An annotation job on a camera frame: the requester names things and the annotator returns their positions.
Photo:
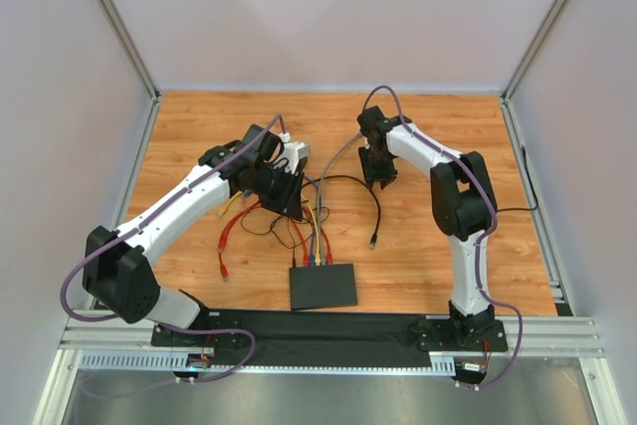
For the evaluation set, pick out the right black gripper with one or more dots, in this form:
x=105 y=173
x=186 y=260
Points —
x=375 y=166

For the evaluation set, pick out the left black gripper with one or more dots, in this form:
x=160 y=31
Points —
x=285 y=191

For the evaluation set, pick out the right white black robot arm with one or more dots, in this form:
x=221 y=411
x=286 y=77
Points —
x=463 y=208

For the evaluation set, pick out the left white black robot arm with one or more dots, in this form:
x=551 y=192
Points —
x=118 y=268

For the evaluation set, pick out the black cloth strip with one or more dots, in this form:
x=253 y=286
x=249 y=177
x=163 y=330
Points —
x=328 y=340

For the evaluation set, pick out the red ethernet cable loose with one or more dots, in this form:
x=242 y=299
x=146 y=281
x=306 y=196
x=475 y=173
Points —
x=224 y=237

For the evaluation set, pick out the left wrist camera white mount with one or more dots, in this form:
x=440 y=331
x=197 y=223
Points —
x=295 y=155

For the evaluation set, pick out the black network switch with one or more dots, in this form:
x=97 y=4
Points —
x=322 y=287

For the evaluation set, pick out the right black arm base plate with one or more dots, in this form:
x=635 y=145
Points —
x=473 y=334

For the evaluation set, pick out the grey slotted cable duct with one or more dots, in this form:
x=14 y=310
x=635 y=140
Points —
x=277 y=362

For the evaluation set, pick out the aluminium front rail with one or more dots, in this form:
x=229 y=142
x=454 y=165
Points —
x=541 y=337

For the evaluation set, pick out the left aluminium frame post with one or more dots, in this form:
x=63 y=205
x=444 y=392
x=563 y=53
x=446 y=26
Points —
x=127 y=44

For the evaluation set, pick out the aluminium frame post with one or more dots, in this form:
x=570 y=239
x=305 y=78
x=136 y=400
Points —
x=540 y=37
x=127 y=44

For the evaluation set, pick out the right aluminium frame post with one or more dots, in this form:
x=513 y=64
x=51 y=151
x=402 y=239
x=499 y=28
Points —
x=540 y=37

